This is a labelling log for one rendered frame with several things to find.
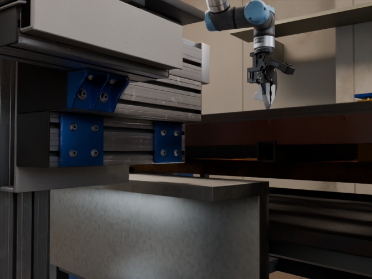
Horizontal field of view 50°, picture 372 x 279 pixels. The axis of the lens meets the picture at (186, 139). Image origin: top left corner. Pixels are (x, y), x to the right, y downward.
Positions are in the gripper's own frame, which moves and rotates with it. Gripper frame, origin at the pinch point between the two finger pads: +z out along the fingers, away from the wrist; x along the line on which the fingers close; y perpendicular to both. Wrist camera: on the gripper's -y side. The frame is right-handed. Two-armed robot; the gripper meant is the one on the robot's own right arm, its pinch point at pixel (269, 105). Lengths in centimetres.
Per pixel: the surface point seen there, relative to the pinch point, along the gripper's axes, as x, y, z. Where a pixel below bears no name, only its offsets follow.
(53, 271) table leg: 36, 88, 69
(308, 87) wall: -237, 111, -46
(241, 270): 45, -22, 44
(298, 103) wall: -236, 121, -30
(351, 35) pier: -219, 61, -83
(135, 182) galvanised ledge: 61, -2, 24
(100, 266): 45, 37, 55
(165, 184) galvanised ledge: 61, -13, 24
